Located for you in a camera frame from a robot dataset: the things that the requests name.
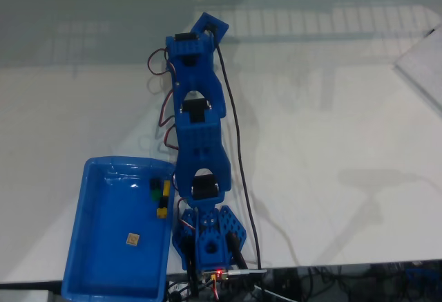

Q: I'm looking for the blue plastic bin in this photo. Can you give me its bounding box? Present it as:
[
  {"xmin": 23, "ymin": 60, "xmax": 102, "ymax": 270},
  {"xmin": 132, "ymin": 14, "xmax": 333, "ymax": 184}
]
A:
[{"xmin": 61, "ymin": 156, "xmax": 175, "ymax": 301}]

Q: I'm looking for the black table clamp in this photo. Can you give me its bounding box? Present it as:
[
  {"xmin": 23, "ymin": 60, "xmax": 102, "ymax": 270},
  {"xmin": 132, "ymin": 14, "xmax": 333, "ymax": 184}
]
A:
[
  {"xmin": 226, "ymin": 233, "xmax": 250, "ymax": 270},
  {"xmin": 185, "ymin": 236, "xmax": 199, "ymax": 284}
]

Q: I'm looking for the controller board with red light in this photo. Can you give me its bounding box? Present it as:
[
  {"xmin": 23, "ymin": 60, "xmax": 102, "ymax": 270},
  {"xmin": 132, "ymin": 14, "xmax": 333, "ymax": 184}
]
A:
[{"xmin": 202, "ymin": 267, "xmax": 231, "ymax": 283}]

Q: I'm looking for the white grid board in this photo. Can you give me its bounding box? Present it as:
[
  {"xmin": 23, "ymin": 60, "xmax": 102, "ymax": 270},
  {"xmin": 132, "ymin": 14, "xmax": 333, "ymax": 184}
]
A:
[{"xmin": 393, "ymin": 21, "xmax": 442, "ymax": 117}]

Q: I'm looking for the blue object under table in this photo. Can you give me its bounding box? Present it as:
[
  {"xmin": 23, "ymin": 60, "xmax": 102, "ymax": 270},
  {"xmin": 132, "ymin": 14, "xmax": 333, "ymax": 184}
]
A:
[{"xmin": 405, "ymin": 266, "xmax": 442, "ymax": 284}]

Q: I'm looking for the thick black camera cable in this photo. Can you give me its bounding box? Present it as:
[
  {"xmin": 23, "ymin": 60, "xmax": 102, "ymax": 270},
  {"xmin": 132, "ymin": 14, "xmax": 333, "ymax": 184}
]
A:
[{"xmin": 206, "ymin": 27, "xmax": 265, "ymax": 272}]

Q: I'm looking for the red black servo wire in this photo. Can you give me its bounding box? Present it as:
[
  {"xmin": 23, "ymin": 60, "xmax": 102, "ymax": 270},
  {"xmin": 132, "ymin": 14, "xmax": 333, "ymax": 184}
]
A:
[
  {"xmin": 147, "ymin": 48, "xmax": 172, "ymax": 77},
  {"xmin": 157, "ymin": 87, "xmax": 181, "ymax": 129},
  {"xmin": 176, "ymin": 196, "xmax": 196, "ymax": 238}
]

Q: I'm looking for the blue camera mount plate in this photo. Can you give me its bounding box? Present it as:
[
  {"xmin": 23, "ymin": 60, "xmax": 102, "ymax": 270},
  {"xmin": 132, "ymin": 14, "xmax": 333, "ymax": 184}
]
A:
[{"xmin": 189, "ymin": 11, "xmax": 231, "ymax": 46}]

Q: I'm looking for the silver cable plug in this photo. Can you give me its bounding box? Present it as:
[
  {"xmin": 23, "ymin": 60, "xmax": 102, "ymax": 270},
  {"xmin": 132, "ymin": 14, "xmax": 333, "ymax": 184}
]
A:
[{"xmin": 226, "ymin": 268, "xmax": 269, "ymax": 277}]

